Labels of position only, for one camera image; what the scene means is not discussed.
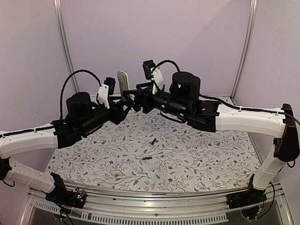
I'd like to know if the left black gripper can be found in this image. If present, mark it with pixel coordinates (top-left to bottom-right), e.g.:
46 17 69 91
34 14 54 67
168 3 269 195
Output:
80 97 131 135

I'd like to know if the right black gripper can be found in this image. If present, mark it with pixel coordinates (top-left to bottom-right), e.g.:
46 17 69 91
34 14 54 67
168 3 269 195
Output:
122 82 188 120

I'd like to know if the white remote control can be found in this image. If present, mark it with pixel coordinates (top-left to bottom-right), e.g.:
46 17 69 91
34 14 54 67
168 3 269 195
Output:
117 71 129 101

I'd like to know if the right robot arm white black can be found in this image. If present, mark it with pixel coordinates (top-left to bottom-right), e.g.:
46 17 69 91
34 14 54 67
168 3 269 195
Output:
130 72 300 204

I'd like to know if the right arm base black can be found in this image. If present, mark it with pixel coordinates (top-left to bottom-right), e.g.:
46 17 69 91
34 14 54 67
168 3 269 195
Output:
226 186 267 209

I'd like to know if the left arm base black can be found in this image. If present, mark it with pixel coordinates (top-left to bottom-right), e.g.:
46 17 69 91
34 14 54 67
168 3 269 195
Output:
45 173 87 209

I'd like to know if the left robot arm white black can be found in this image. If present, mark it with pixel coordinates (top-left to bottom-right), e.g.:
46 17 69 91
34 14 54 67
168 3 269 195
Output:
0 92 133 203

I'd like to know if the floral patterned table mat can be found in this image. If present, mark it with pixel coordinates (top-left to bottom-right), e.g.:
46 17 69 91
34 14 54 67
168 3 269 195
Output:
46 110 260 193

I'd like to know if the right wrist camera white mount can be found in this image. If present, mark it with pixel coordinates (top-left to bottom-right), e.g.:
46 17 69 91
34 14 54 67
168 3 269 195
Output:
142 60 164 95

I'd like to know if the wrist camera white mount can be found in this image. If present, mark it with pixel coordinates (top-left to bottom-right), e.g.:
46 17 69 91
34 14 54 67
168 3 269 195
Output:
142 60 164 95
96 77 116 109

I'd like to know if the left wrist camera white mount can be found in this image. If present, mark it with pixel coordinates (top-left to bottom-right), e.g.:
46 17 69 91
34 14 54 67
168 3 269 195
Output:
96 77 116 109

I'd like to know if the right black camera cable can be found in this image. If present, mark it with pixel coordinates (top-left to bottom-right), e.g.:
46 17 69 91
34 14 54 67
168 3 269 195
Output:
154 60 181 73

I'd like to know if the black camera cable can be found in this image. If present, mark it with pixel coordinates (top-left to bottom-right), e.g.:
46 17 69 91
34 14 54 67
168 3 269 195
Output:
154 60 181 73
60 69 104 122

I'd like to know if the left black camera cable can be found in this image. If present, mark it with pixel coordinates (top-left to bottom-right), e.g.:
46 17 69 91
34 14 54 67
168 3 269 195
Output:
60 69 104 122

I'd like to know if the left aluminium frame post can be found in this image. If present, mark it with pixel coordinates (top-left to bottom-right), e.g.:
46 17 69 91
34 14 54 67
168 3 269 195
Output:
52 0 82 100

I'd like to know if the aluminium frame post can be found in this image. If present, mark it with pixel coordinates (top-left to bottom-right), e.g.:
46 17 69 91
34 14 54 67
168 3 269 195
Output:
52 0 82 100
230 0 258 102

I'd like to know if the right aluminium frame post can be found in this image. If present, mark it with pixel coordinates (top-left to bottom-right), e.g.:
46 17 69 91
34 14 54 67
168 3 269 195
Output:
230 0 258 102

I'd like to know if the front aluminium rail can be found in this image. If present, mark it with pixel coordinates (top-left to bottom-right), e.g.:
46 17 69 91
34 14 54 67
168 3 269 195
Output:
20 182 296 225

